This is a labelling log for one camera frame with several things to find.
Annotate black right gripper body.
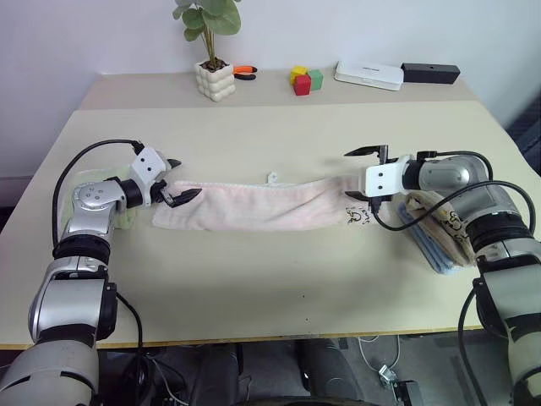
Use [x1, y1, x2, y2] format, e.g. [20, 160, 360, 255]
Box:
[364, 144, 398, 212]

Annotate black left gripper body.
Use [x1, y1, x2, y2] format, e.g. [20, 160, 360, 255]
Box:
[150, 178, 178, 209]

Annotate pink towel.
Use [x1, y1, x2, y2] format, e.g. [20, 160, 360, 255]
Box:
[151, 170, 384, 233]

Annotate light green towel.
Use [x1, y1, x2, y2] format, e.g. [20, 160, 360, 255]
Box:
[61, 165, 141, 232]

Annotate light blue towel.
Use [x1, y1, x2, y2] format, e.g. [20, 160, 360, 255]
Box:
[396, 201, 467, 277]

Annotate beige printed towel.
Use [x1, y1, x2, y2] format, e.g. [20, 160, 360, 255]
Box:
[403, 189, 481, 268]

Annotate flat white box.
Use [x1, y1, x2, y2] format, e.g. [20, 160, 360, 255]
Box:
[333, 60, 405, 92]

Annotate red block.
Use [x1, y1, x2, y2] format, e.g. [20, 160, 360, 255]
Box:
[294, 74, 313, 98]

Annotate white bubble plant pot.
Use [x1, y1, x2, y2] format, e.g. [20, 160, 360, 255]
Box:
[194, 58, 237, 104]

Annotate long black box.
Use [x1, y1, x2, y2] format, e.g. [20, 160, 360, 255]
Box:
[400, 62, 462, 86]

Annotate dark mesh chair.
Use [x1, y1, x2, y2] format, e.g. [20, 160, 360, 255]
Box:
[505, 95, 541, 178]

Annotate green leafy plant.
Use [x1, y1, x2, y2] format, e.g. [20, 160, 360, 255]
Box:
[172, 0, 243, 69]

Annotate dark grey rounded shape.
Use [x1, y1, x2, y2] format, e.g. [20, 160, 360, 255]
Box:
[298, 337, 365, 403]
[197, 343, 243, 406]

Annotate small black floor box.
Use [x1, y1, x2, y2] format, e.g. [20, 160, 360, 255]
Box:
[392, 380, 420, 406]

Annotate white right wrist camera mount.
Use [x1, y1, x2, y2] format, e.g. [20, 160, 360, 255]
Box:
[365, 155, 413, 199]

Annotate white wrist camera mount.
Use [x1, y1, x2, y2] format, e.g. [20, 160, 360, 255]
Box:
[365, 155, 413, 199]
[128, 145, 170, 208]

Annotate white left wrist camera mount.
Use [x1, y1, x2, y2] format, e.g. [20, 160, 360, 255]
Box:
[128, 145, 170, 208]

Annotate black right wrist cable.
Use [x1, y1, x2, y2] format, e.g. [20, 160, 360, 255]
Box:
[371, 180, 539, 243]

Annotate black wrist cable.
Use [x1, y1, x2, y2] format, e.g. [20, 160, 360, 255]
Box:
[51, 138, 143, 255]
[371, 180, 539, 243]

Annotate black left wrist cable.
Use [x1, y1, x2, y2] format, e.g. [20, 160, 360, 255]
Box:
[51, 138, 143, 255]

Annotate black right camera cable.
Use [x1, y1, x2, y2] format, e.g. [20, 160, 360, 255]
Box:
[416, 149, 496, 183]

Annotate orange handled pliers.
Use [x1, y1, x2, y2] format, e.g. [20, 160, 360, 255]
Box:
[232, 63, 260, 82]

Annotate black left upper arm cable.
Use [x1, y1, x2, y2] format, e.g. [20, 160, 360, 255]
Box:
[114, 291, 147, 406]

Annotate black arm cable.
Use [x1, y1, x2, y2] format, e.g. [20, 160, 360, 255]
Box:
[457, 277, 488, 406]
[114, 291, 147, 406]

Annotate thin white floor cable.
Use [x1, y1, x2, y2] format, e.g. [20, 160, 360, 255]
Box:
[358, 335, 402, 374]

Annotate black right upper arm cable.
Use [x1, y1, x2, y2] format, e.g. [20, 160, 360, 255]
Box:
[457, 277, 488, 406]

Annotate small metal bracket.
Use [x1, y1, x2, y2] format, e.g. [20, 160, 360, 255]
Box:
[377, 364, 397, 387]

